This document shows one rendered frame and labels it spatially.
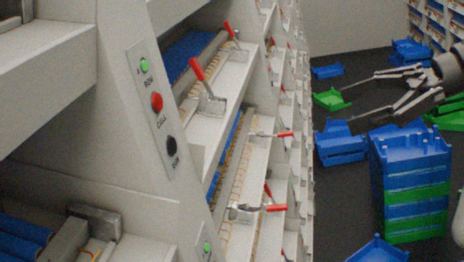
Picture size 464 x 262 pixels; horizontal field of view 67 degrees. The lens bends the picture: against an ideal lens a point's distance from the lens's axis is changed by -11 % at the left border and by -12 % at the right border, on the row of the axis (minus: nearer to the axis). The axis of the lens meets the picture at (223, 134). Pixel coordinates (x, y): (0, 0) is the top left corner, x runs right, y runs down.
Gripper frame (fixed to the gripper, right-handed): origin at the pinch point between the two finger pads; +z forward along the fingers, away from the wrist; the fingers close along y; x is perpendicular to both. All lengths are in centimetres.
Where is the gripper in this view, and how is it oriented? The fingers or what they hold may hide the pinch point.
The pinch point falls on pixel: (350, 109)
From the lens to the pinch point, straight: 70.8
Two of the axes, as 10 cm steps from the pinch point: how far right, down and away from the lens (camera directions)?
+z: -8.8, 3.1, 3.5
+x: -4.3, -8.3, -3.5
